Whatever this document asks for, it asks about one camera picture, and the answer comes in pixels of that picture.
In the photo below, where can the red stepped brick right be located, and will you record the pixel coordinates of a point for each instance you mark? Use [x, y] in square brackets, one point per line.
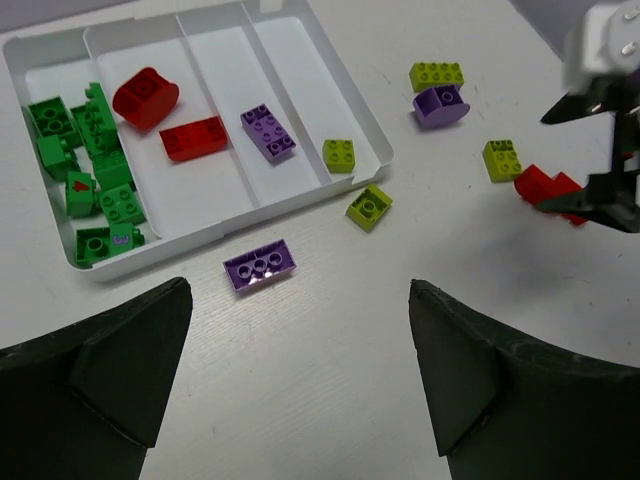
[534, 186]

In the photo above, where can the green 2x4 brick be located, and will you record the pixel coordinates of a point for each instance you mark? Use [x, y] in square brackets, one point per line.
[95, 122]

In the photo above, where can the green 2x2 brick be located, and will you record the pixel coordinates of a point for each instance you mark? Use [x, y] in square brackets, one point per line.
[120, 205]
[57, 157]
[126, 236]
[51, 117]

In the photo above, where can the purple 2x3 brick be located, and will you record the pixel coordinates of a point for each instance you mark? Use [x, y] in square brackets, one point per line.
[259, 266]

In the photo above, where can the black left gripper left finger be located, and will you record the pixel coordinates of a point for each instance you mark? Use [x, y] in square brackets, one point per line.
[87, 401]

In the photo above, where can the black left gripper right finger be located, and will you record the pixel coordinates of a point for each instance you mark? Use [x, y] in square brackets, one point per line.
[506, 405]

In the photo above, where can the purple curved brick with print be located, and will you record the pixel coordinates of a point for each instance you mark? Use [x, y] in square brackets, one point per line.
[267, 134]

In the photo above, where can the white divided sorting tray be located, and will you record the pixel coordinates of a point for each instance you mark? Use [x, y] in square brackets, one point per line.
[156, 136]

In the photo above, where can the lime 2x2 brick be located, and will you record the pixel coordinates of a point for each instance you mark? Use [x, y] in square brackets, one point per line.
[501, 161]

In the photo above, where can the lime 2x4 brick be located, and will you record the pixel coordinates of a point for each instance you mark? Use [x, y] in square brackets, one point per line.
[425, 75]

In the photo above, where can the purple rounded brick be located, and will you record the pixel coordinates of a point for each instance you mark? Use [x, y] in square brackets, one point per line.
[439, 106]

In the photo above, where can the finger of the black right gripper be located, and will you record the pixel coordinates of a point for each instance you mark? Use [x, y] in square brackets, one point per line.
[603, 95]
[609, 199]

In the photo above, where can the red flower brick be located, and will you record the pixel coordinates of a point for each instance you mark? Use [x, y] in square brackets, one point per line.
[146, 99]

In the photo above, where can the red 2x4 brick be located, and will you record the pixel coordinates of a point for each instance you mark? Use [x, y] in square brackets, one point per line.
[194, 140]

